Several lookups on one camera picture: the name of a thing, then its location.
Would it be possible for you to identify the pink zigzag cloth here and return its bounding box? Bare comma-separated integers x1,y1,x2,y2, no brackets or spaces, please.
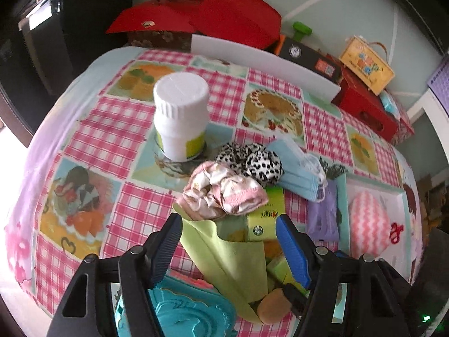
351,191,391,258

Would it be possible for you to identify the purple perforated basket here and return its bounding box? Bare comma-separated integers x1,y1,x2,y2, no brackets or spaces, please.
426,54,449,102

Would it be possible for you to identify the zebra print scrunchie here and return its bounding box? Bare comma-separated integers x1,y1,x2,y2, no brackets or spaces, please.
215,143,253,176

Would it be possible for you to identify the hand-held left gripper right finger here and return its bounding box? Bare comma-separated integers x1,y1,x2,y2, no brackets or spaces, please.
275,214,411,337

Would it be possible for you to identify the brown floral box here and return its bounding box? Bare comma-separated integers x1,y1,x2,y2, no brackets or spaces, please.
127,30,193,50

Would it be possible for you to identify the green tissue packet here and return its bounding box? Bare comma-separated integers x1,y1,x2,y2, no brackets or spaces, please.
267,253,299,288

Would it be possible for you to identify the red box with window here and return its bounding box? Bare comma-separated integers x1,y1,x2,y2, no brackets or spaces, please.
331,68,398,144

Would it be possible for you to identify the black cabinet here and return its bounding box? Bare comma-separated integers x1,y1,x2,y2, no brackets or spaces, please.
0,0,136,144

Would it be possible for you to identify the pile of cardboard boxes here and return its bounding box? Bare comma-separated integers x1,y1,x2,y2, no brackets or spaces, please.
416,176,449,232

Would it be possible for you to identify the teal embossed plastic tray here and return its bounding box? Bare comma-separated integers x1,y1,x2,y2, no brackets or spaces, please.
114,275,235,337

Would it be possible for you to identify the red toy figure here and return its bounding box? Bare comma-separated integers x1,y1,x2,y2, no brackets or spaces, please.
388,223,404,244

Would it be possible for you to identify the leopard print scrunchie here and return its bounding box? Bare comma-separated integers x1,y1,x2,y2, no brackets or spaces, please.
246,144,285,187

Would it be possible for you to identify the large red gift bag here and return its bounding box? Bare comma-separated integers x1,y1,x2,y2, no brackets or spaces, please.
172,0,283,48

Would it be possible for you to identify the yellow box with handle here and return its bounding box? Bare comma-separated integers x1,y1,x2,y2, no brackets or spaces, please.
339,36,395,96

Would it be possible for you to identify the green tea box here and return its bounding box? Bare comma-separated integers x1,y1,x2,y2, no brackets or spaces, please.
246,186,285,243

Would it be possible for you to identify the bundle of blue face masks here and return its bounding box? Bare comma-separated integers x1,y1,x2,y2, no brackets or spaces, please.
268,138,328,202

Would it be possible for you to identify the black box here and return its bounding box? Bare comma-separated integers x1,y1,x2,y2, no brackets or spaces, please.
277,36,344,85

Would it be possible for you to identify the pink satin scrunchie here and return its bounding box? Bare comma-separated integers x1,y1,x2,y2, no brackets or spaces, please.
177,161,269,218

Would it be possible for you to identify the tan round wooden object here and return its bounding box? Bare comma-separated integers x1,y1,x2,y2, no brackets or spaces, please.
258,288,292,325

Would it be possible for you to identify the red patterned tin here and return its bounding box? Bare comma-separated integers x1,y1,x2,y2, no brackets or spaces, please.
395,105,414,144

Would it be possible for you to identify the white board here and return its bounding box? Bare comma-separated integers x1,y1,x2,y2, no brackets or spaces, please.
190,34,342,102

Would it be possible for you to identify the purple packet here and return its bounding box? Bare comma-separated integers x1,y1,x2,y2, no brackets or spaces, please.
307,181,341,241

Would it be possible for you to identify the white plastic bottle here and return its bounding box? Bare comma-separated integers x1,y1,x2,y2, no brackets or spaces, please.
153,73,210,161

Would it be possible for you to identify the green dumbbell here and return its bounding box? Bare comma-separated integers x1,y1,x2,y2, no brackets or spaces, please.
293,22,312,41

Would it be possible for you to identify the white desk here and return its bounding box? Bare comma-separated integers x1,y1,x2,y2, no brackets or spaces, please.
405,88,449,169

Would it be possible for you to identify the blue wet wipes pack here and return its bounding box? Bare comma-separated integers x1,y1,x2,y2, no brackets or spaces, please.
381,91,400,120

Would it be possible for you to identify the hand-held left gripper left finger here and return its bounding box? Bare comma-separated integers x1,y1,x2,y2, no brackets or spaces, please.
47,213,185,337

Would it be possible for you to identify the light green cloth bag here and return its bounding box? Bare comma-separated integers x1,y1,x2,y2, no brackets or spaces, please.
172,204,269,325

